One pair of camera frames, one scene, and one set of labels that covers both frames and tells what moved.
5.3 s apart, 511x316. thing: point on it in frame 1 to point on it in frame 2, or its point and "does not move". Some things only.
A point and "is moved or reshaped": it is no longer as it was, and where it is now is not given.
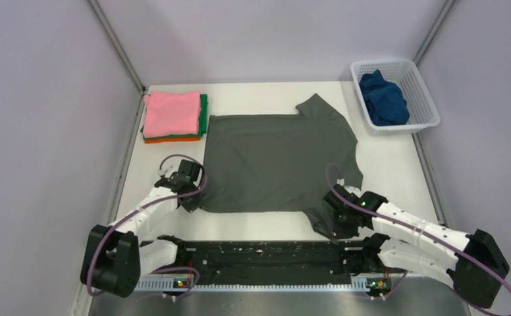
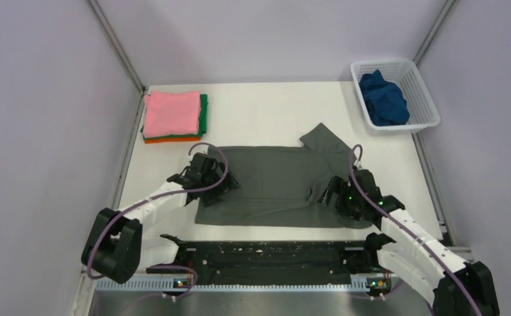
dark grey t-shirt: x=286 y=163 is moved or reshaped
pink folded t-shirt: x=171 y=113 does not move
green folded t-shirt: x=202 y=122 does not move
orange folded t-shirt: x=149 y=141 does not move
